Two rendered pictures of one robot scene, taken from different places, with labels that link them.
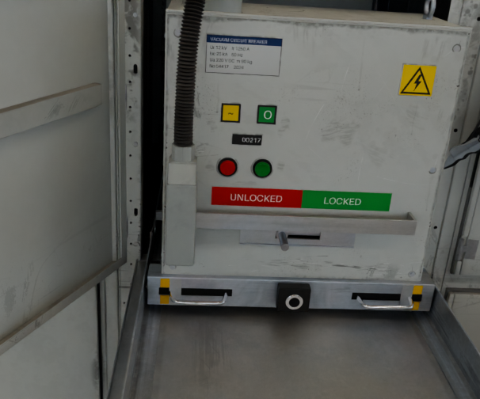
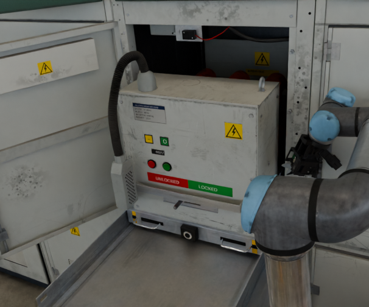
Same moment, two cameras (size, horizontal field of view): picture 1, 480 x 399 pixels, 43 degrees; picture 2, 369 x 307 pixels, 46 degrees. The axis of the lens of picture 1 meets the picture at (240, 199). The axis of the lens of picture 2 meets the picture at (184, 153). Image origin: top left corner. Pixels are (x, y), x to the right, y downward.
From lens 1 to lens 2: 0.87 m
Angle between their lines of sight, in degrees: 31
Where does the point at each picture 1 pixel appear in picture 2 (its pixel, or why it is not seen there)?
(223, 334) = (153, 243)
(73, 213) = (106, 173)
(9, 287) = (69, 204)
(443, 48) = (244, 115)
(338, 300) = (214, 239)
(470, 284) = (328, 245)
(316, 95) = (185, 134)
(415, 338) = (245, 268)
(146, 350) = (113, 243)
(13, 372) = not seen: hidden behind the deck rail
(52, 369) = not seen: hidden behind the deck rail
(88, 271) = not seen: hidden behind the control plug
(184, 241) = (122, 198)
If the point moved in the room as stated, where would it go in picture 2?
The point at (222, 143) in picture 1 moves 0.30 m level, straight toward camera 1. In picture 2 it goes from (148, 152) to (91, 197)
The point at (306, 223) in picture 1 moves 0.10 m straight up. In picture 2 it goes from (184, 197) to (182, 171)
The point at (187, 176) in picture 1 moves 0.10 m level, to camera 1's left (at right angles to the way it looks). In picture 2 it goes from (118, 169) to (95, 164)
